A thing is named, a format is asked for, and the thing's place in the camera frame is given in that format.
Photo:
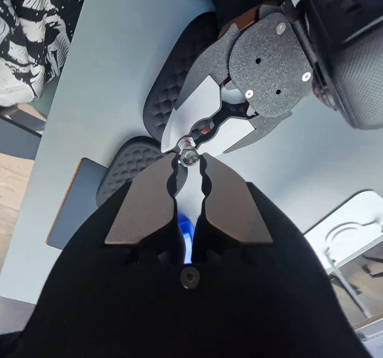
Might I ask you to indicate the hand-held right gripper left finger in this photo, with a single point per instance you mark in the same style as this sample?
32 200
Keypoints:
143 208

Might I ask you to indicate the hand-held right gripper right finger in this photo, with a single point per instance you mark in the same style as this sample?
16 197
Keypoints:
233 208

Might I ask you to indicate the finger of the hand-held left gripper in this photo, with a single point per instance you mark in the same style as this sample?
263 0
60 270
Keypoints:
194 104
233 134

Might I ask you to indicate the steel hex nut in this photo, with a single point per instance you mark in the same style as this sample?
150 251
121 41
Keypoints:
196 160

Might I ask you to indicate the steel hex bolt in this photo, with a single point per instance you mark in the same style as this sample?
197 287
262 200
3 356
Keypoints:
189 157

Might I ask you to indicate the blue plastic bin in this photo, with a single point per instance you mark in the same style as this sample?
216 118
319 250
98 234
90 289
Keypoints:
187 235

